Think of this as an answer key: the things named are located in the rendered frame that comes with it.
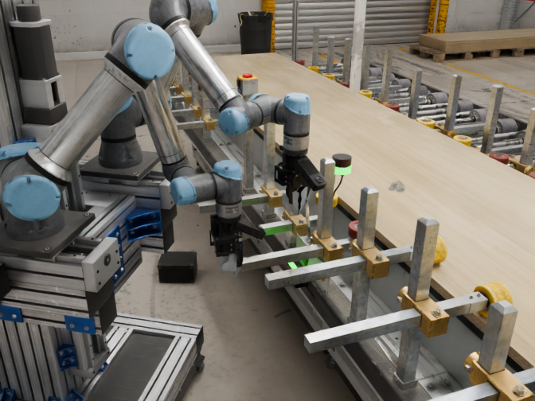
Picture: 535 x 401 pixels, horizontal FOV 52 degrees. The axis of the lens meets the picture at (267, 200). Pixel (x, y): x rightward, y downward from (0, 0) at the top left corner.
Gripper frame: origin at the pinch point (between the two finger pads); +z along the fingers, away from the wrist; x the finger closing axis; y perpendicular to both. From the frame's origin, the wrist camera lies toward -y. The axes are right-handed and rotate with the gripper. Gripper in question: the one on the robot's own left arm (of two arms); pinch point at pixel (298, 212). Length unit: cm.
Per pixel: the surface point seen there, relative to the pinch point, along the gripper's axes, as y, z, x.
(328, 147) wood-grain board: 50, 9, -66
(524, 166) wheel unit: -13, 12, -120
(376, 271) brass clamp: -32.4, 4.1, 1.8
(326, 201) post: -2.3, -1.3, -9.9
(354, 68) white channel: 113, -3, -153
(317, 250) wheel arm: -4.5, 13.1, -4.7
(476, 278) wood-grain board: -48, 8, -22
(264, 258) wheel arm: 2.0, 12.9, 11.3
